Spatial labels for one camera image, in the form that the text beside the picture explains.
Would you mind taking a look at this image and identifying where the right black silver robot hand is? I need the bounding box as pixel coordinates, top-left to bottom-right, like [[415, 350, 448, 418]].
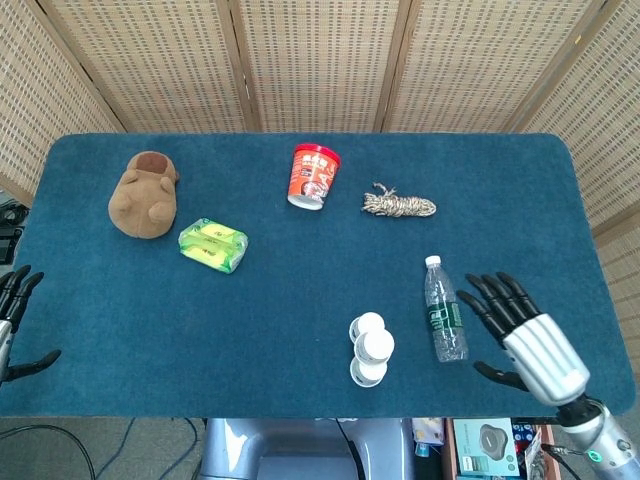
[[456, 272, 592, 407]]

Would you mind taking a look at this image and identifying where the white paper cup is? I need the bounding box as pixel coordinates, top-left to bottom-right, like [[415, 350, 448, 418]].
[[349, 311, 385, 341], [349, 355, 389, 389], [353, 329, 396, 365]]

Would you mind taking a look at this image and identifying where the woven bamboo screen panel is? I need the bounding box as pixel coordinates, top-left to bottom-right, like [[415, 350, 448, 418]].
[[37, 0, 262, 134], [509, 0, 640, 314], [0, 0, 127, 207], [377, 0, 617, 134], [227, 0, 417, 134]]

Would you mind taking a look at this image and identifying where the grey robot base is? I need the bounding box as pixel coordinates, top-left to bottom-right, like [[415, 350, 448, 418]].
[[199, 417, 416, 480]]

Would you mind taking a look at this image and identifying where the blue floor cable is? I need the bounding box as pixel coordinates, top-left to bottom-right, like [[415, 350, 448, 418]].
[[95, 417, 202, 480]]

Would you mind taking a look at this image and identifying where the clear plastic water bottle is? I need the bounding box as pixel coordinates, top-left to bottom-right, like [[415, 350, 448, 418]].
[[424, 255, 470, 363]]

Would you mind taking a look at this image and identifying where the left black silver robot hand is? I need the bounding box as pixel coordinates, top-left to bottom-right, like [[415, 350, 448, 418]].
[[0, 264, 63, 384]]

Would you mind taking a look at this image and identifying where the blue felt table mat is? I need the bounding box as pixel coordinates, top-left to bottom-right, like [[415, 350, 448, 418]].
[[0, 132, 637, 419]]

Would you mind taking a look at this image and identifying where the brown plush toy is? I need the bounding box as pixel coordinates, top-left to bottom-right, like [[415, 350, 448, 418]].
[[108, 151, 180, 240]]

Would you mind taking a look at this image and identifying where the beige rope bundle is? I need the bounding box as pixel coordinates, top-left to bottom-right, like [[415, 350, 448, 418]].
[[360, 181, 437, 220]]

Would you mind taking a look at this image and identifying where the teal product box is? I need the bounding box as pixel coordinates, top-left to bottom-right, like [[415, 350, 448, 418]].
[[452, 418, 520, 476]]

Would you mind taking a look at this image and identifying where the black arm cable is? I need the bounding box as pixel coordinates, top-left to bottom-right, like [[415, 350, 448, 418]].
[[543, 443, 589, 480]]

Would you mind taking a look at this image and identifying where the black equipment pile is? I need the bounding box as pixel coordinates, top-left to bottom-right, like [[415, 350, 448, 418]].
[[0, 197, 27, 266]]

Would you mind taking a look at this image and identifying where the green wet wipes pack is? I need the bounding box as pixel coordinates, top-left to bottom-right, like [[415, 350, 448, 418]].
[[178, 216, 251, 275]]

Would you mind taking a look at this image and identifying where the red instant noodle cup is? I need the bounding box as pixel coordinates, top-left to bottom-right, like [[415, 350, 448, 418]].
[[286, 143, 343, 211]]

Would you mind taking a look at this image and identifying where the black floor cable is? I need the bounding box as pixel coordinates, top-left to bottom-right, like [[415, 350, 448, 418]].
[[0, 423, 97, 480]]

